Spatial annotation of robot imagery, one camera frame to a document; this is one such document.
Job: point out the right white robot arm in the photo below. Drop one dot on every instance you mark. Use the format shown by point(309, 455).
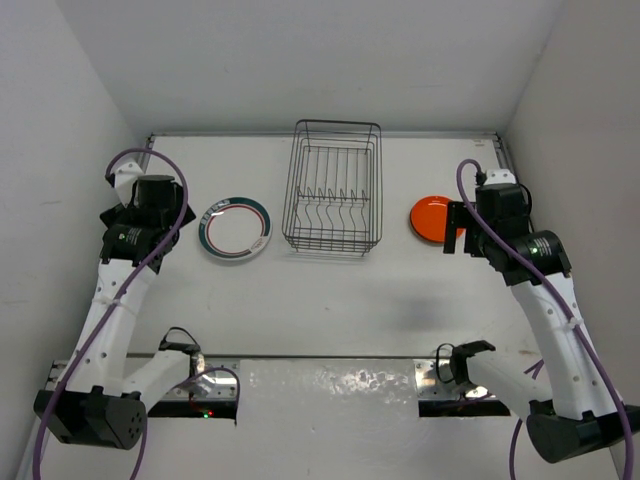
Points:
point(578, 411)

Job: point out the orange plate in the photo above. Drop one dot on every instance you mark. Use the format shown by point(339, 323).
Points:
point(428, 218)

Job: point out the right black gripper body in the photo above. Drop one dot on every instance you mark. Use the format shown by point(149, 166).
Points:
point(481, 245)

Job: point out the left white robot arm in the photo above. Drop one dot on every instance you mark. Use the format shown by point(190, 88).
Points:
point(94, 403)

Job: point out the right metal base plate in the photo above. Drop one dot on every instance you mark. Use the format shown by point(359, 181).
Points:
point(433, 381)

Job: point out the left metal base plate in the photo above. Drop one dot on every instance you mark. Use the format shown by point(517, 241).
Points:
point(214, 385)

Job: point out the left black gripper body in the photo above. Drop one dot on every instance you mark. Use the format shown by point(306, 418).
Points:
point(117, 213)

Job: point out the metal base plate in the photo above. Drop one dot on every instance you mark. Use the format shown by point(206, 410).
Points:
point(214, 385)
point(433, 381)

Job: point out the white plate green rim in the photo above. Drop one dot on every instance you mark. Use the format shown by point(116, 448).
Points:
point(235, 229)

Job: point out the wire dish rack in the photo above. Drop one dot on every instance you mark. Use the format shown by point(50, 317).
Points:
point(333, 202)

